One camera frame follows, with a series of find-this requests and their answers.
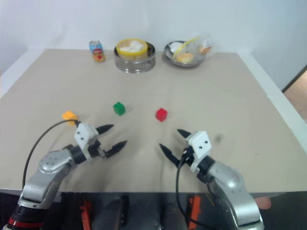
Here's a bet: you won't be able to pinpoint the brown wooden furniture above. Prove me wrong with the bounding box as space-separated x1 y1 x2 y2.
281 70 307 116

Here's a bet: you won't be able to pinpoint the metal bowl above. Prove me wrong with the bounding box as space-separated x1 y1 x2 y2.
164 40 210 69

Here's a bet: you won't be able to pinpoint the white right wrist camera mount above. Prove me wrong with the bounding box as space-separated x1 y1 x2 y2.
188 130 213 173

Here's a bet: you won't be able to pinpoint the green cube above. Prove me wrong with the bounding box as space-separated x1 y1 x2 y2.
113 102 126 116

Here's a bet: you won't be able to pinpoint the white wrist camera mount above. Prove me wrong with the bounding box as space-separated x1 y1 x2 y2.
188 130 213 173
73 122 99 161

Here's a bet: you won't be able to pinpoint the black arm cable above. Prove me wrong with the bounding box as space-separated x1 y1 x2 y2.
22 119 81 190
175 149 210 227

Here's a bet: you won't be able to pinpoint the orange bracket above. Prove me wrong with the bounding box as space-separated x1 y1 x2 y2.
188 195 202 230
79 199 93 230

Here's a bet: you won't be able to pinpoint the orange cube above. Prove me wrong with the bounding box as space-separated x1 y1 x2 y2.
61 110 80 127

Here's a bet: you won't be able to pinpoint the printed drink can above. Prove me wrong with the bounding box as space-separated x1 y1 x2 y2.
89 40 106 64

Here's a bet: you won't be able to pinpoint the yellow steamer basket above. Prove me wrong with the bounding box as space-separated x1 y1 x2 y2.
116 38 149 61

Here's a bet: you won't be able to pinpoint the steel steamer pot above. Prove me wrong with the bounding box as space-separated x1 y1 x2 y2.
113 41 157 74

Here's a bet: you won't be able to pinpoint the golden bread roll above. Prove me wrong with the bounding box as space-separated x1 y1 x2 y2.
176 52 194 64

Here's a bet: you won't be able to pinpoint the beige tablecloth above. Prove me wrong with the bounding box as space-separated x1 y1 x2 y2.
0 48 307 194

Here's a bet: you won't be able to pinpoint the clear plastic bag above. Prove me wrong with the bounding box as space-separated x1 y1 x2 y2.
172 31 215 65

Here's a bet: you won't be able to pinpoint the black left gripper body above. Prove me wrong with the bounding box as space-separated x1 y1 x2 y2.
87 140 107 159

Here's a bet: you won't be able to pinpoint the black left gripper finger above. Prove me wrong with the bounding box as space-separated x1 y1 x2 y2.
105 140 128 159
95 124 115 136

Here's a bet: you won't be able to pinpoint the red cube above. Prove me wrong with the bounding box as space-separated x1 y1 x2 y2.
155 108 168 122

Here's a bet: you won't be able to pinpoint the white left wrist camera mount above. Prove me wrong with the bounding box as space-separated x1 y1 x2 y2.
73 122 99 161

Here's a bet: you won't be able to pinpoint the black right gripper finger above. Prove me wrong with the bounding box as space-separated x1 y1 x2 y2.
177 129 192 140
158 143 179 168

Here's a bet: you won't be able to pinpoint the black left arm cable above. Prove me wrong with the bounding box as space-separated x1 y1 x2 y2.
22 119 81 190

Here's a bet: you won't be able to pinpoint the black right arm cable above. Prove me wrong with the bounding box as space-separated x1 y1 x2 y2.
175 149 210 227

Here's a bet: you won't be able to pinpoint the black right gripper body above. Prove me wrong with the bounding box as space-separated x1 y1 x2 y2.
178 146 195 168

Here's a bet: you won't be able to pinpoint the white steamed buns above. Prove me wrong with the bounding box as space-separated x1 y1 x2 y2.
119 40 142 53

